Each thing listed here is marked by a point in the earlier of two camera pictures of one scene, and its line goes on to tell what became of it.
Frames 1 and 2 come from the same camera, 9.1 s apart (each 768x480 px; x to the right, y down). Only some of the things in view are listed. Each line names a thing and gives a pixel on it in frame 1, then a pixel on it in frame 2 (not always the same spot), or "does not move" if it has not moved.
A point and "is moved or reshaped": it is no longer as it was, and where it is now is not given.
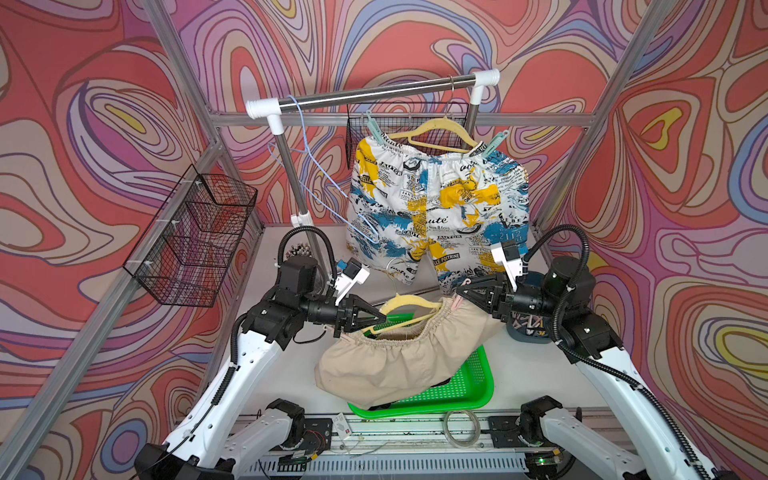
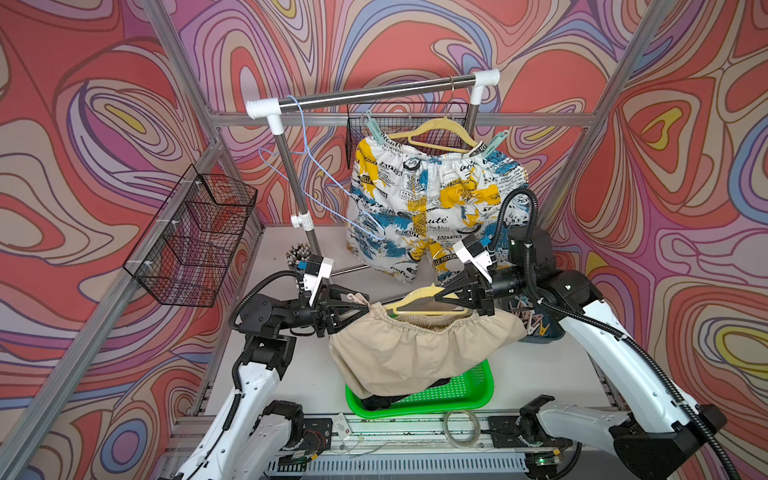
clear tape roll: x=466 y=443 does not move
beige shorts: x=366 y=373 is moved or reshaped
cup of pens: x=299 y=250 does not move
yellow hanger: x=398 y=301 -> x=424 y=294
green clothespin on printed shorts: x=495 y=143 does not move
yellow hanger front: x=443 y=122 does not move
